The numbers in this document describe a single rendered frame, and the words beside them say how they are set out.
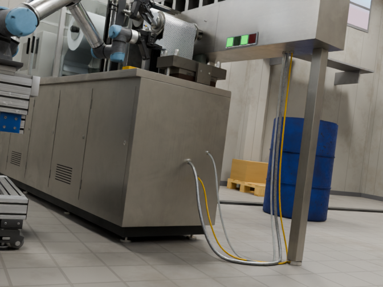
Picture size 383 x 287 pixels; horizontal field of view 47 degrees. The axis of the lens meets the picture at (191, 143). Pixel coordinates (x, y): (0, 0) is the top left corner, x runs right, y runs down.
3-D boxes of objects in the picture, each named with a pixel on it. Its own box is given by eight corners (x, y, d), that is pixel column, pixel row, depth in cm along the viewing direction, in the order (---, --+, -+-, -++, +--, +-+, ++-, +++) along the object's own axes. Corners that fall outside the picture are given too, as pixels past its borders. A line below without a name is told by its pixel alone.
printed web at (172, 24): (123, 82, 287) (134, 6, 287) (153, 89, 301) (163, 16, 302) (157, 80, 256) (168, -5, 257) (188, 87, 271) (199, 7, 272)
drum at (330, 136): (341, 223, 415) (353, 124, 416) (289, 220, 387) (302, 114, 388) (297, 210, 472) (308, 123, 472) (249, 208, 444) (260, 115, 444)
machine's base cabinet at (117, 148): (-13, 178, 415) (-1, 88, 415) (53, 181, 455) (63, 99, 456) (118, 247, 218) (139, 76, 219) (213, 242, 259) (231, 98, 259)
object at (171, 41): (159, 60, 257) (163, 29, 257) (190, 69, 272) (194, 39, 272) (159, 60, 257) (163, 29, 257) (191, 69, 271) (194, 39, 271)
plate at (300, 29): (61, 72, 452) (64, 42, 452) (85, 77, 469) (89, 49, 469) (313, 37, 210) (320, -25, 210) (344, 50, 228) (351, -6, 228)
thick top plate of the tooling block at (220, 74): (156, 67, 251) (157, 57, 251) (208, 80, 276) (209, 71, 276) (172, 65, 238) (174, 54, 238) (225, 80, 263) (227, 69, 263)
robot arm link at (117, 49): (112, 63, 247) (114, 44, 247) (126, 62, 240) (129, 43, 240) (102, 60, 240) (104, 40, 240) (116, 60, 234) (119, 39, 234)
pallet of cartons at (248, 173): (289, 192, 710) (292, 165, 710) (328, 201, 636) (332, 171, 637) (224, 187, 648) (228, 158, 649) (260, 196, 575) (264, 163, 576)
